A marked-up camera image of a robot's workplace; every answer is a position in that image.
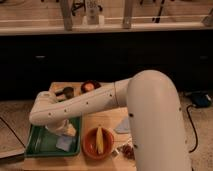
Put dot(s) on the dark bowl with orange food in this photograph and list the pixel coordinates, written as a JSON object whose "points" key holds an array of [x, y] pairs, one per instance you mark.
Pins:
{"points": [[89, 85]]}

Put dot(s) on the yellow corn cob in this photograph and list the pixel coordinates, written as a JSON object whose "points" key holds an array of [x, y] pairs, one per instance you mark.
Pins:
{"points": [[99, 141]]}

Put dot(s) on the wooden shelf post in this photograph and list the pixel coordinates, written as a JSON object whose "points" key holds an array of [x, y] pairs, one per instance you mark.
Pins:
{"points": [[66, 14], [127, 15]]}

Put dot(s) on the grey blue cloth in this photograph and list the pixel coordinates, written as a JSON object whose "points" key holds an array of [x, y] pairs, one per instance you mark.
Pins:
{"points": [[123, 127]]}

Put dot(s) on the green plastic tray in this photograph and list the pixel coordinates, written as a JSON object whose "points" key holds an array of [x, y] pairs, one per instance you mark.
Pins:
{"points": [[42, 143]]}

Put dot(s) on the wooden shelf post right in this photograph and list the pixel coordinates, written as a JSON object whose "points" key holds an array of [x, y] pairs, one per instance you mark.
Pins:
{"points": [[127, 15]]}

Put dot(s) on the wooden shelf post left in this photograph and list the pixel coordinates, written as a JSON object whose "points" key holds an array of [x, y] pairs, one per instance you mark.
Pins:
{"points": [[66, 14]]}

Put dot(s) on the wooden board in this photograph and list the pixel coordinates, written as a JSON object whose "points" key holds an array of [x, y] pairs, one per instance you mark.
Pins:
{"points": [[80, 162]]}

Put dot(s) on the blue black device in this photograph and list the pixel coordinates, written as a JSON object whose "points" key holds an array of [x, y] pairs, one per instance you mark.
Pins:
{"points": [[199, 99]]}

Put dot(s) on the white bottle on shelf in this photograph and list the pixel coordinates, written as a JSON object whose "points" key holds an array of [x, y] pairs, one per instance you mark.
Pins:
{"points": [[92, 10]]}

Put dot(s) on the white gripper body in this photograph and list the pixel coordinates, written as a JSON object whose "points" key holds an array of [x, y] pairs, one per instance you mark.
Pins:
{"points": [[62, 128]]}

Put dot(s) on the brown wrapped snack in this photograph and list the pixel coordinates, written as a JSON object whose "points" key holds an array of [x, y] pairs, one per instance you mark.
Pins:
{"points": [[126, 150]]}

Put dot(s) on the light blue sponge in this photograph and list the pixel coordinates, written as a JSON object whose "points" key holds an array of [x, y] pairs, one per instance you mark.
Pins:
{"points": [[64, 142]]}

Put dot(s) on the dark metal cup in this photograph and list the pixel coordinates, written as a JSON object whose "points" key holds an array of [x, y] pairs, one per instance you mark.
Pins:
{"points": [[68, 92]]}

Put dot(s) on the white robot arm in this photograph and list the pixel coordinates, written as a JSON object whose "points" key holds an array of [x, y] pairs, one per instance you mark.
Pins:
{"points": [[154, 112]]}

